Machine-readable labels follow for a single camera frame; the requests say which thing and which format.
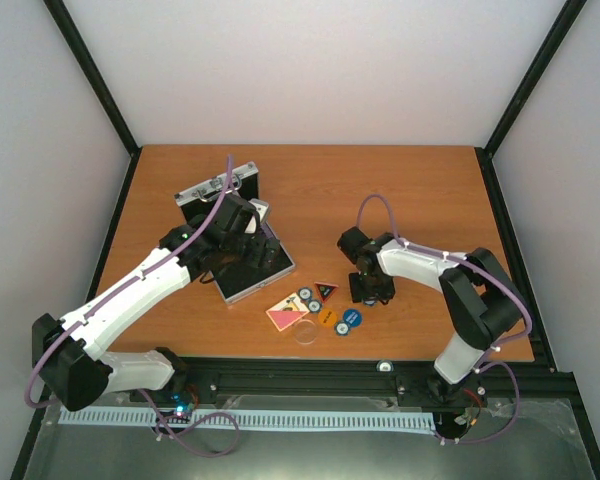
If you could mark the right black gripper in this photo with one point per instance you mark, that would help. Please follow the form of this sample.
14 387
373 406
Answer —
357 292

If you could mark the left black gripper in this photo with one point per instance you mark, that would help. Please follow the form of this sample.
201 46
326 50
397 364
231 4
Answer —
256 260

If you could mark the aluminium poker case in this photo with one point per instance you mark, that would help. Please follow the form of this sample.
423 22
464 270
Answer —
223 240

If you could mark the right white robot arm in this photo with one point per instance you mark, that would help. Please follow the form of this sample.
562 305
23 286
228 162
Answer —
482 301

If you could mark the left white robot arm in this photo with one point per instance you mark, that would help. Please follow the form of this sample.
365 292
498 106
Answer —
71 354

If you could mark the blue small blind button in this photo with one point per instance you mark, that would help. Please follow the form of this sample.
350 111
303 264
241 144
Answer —
352 317

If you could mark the triangular all in button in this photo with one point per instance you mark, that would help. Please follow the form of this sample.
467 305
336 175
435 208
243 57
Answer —
325 290

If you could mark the orange big blind button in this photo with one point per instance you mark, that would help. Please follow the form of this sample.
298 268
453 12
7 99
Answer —
327 318

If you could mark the pink yellow card deck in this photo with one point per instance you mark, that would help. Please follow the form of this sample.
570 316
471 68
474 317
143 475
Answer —
287 312

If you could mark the clear round dealer button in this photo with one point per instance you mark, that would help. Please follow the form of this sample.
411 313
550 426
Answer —
305 332

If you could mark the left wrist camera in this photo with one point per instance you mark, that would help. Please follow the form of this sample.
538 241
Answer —
259 217

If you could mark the light blue cable duct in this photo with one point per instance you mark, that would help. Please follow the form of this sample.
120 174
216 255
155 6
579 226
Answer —
255 420

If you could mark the black aluminium frame rail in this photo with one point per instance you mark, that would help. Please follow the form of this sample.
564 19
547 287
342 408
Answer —
414 384

